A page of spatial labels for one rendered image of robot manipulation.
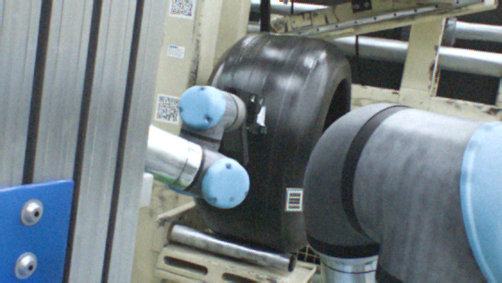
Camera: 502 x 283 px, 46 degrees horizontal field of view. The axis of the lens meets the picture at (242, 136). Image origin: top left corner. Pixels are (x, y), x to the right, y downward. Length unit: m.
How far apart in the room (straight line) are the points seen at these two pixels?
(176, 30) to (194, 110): 0.67
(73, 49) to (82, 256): 0.16
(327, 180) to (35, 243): 0.23
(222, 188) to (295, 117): 0.48
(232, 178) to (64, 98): 0.51
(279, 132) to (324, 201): 0.83
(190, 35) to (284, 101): 0.40
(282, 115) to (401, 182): 0.92
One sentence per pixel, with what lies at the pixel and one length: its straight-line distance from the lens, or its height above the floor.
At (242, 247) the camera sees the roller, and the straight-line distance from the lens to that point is 1.54.
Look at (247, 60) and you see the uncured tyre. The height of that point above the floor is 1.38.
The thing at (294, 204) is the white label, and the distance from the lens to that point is 1.38.
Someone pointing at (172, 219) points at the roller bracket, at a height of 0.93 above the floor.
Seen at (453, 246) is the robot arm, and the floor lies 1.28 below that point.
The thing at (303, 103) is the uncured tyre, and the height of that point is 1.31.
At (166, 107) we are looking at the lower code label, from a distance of 1.66.
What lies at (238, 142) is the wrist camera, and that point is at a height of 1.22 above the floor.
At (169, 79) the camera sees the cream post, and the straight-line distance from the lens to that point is 1.66.
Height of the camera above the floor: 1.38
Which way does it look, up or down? 7 degrees down
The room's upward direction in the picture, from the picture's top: 9 degrees clockwise
